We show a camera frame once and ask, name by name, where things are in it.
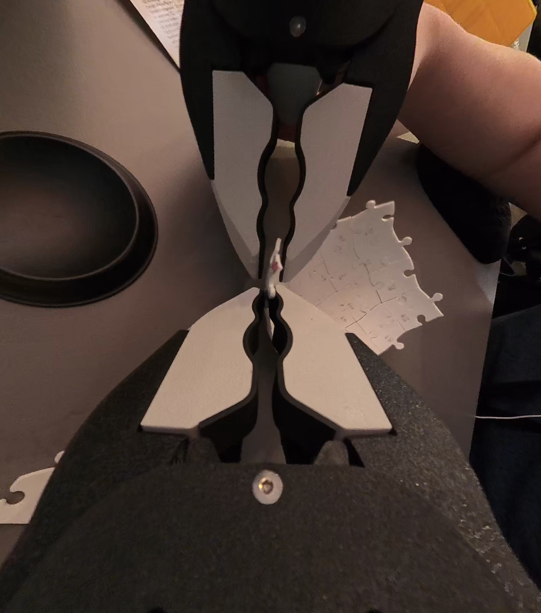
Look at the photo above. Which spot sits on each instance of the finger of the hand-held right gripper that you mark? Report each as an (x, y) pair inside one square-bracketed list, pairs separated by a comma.
[(333, 144), (237, 144)]

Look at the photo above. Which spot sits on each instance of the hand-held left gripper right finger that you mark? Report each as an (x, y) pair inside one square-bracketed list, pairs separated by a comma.
[(333, 383)]

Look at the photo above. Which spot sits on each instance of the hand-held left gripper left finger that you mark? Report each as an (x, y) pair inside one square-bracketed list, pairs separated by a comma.
[(203, 383)]

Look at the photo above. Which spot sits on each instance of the assembled white puzzle section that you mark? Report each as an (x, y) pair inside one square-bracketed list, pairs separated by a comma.
[(366, 278)]

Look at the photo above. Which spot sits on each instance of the white puzzle piece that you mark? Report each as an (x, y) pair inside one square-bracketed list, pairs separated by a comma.
[(272, 273)]

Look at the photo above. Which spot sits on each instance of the person's right forearm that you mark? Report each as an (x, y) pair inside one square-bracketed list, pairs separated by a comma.
[(481, 96)]

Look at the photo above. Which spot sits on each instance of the black round ball stand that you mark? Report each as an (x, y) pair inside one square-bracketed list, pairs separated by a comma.
[(60, 220)]

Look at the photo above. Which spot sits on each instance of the scattered loose puzzle pieces group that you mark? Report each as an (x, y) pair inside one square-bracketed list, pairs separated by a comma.
[(21, 498)]

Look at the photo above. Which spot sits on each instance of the yellow storage bin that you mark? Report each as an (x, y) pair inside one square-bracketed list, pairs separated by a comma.
[(491, 14)]

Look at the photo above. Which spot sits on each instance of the white instruction leaflet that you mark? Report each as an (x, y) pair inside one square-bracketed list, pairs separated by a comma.
[(165, 24)]

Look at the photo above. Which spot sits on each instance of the black chair armrest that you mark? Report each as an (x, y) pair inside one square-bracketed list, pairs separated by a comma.
[(462, 211)]

